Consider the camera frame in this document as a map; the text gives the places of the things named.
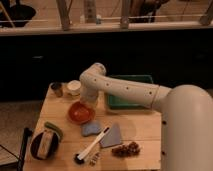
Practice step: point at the black chair frame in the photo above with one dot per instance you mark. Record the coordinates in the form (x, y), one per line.
(27, 133)

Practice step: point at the green cucumber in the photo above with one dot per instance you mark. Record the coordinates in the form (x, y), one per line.
(56, 129)

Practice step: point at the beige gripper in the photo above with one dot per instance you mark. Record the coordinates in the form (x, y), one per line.
(89, 101)

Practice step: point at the beige wrapped bar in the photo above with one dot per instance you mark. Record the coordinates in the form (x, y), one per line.
(45, 144)

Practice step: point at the blue cloth piece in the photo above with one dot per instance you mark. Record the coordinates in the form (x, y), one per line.
(112, 138)

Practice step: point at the dark grape bunch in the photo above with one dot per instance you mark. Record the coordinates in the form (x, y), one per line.
(131, 149)

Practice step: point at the white black dish brush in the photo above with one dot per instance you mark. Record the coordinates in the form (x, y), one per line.
(80, 158)

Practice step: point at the green plastic tray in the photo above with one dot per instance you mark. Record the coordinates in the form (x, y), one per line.
(116, 103)

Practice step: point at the blue sponge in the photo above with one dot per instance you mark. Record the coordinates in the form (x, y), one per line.
(91, 128)

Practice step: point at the red bowl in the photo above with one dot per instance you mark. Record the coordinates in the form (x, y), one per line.
(79, 113)

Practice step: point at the white cup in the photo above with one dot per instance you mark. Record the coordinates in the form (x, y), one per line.
(74, 87)

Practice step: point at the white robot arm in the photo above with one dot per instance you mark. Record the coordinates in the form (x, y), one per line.
(186, 116)

